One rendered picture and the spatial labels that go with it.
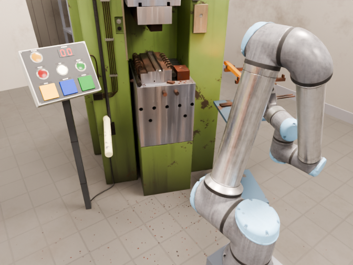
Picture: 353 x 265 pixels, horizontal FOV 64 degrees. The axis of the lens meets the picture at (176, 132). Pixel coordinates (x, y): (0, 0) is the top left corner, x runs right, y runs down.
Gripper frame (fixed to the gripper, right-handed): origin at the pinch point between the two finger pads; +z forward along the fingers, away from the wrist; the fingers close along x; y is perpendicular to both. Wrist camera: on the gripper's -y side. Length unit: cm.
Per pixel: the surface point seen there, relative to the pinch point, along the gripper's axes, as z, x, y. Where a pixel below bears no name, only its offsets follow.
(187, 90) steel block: 38.1, -29.3, 13.0
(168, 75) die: 43, -41, 4
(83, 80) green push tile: 24, -91, -3
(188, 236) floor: -6, -35, 100
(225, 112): 28.9, -5.7, 26.4
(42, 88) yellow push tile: 14, -109, -3
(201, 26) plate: 57, -18, -23
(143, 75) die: 42, -57, 3
